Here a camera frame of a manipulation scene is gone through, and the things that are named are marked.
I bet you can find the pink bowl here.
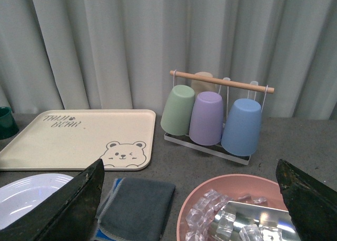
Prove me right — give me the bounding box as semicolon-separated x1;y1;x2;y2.
176;174;287;240

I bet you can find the green upturned cup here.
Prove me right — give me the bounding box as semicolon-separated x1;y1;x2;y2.
161;85;195;136

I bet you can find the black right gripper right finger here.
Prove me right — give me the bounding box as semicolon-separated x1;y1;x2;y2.
275;159;336;240

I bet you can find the white ridged plate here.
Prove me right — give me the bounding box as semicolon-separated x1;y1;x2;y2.
1;173;73;229

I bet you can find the dark green mug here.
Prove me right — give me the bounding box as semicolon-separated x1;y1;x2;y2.
0;107;19;140

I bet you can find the grey curtain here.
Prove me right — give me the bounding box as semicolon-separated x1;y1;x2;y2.
1;0;336;120

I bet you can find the purple upturned cup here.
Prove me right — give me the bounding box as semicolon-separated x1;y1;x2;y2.
189;92;224;146

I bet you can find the beige upturned cup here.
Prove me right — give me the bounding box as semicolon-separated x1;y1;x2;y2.
191;72;216;97

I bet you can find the cream bear serving tray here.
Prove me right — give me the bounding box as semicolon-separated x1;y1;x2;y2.
1;109;156;170

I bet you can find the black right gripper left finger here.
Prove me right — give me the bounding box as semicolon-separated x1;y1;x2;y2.
1;159;105;240

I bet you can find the white cup rack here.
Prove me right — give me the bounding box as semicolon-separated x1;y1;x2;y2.
164;71;274;165

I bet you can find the grey folded cloth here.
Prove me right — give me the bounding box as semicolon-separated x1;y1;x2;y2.
92;177;175;240

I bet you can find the blue upturned cup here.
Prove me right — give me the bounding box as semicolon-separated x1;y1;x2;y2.
221;98;262;157

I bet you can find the metal ice scoop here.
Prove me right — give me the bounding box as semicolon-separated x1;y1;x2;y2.
207;201;300;240

